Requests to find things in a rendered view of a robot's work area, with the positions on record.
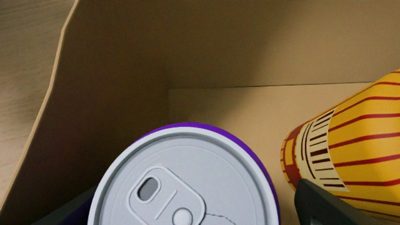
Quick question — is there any purple drink can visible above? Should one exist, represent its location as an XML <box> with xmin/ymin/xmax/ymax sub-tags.
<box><xmin>87</xmin><ymin>122</ymin><xmax>281</xmax><ymax>225</ymax></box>

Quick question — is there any tan bag floor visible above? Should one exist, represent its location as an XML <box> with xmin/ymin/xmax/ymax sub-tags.
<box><xmin>168</xmin><ymin>82</ymin><xmax>373</xmax><ymax>225</ymax></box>

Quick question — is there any yellow drink can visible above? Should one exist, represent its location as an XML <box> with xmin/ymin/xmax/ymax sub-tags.
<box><xmin>280</xmin><ymin>69</ymin><xmax>400</xmax><ymax>223</ymax></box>

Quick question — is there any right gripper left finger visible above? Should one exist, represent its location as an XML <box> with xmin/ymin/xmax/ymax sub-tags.
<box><xmin>31</xmin><ymin>184</ymin><xmax>99</xmax><ymax>225</ymax></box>

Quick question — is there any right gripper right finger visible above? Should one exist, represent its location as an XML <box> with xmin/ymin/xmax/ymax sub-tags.
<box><xmin>294</xmin><ymin>178</ymin><xmax>385</xmax><ymax>225</ymax></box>

